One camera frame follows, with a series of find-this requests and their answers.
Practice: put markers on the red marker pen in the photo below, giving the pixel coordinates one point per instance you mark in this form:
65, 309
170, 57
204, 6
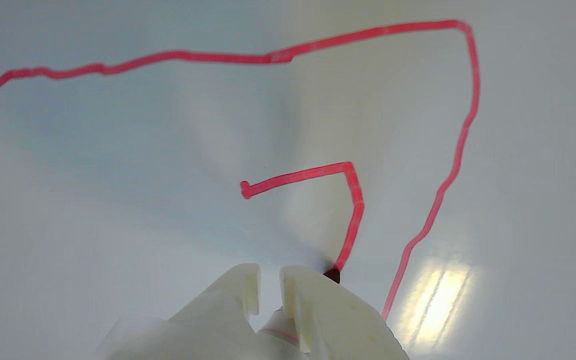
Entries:
275, 325

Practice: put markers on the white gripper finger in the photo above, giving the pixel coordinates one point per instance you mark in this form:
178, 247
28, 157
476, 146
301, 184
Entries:
208, 325
338, 325

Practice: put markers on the large whiteboard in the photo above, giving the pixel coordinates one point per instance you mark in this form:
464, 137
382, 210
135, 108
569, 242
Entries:
118, 150

